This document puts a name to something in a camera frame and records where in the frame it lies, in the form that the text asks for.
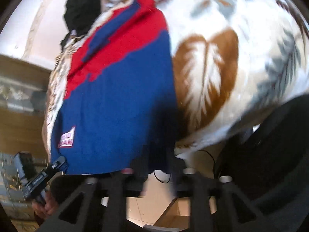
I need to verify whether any person's left hand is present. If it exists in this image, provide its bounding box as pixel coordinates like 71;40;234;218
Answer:
32;191;59;223

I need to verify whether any black garment pile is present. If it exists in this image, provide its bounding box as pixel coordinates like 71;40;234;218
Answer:
63;0;102;35

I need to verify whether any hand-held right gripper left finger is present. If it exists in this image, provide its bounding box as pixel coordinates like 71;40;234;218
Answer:
41;169;148;232

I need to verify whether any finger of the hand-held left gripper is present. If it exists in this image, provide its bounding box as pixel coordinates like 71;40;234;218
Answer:
45;156;67;177

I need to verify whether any leaf print blanket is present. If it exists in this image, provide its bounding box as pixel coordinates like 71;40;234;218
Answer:
42;0;309;160

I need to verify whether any red and blue sweater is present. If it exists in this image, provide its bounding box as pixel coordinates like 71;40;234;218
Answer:
49;0;179;176

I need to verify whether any black cable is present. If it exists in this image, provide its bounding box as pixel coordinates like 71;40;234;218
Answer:
153;150;216;183

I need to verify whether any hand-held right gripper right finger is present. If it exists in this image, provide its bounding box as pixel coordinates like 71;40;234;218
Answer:
173;157;274;232

